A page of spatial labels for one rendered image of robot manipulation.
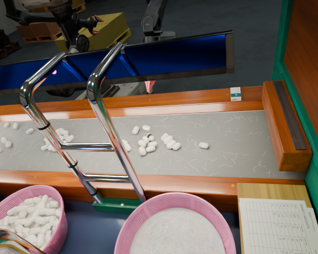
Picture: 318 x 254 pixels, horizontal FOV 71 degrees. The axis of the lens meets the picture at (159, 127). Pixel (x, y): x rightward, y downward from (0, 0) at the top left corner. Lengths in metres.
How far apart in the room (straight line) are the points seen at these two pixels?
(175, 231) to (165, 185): 0.12
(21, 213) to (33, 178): 0.12
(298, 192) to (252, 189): 0.10
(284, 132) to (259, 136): 0.16
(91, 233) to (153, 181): 0.24
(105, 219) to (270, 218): 0.45
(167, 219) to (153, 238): 0.06
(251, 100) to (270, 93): 0.14
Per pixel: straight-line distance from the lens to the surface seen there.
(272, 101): 0.70
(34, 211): 0.80
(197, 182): 0.62
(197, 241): 0.59
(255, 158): 0.70
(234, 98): 0.85
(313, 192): 0.61
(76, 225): 0.78
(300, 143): 0.59
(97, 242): 0.72
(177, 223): 0.61
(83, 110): 1.05
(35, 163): 0.97
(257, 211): 0.57
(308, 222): 0.58
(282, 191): 0.61
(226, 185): 0.61
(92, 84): 0.40
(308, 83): 0.64
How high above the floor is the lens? 1.28
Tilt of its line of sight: 40 degrees down
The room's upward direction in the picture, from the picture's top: 16 degrees counter-clockwise
